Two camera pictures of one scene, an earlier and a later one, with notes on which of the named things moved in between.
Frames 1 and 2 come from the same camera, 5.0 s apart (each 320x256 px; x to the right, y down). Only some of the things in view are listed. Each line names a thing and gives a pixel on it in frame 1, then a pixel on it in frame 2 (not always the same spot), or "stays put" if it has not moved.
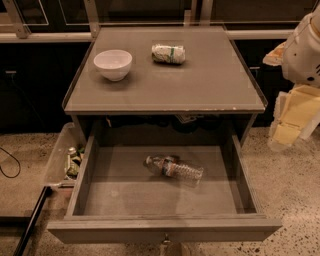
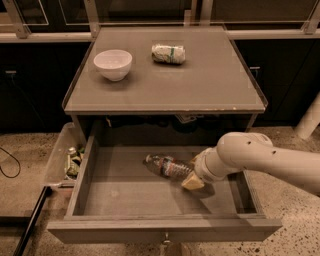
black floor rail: [24, 238] stays put
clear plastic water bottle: [172, 166] stays put
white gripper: [302, 56] -> [201, 167]
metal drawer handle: [166, 239] stays put
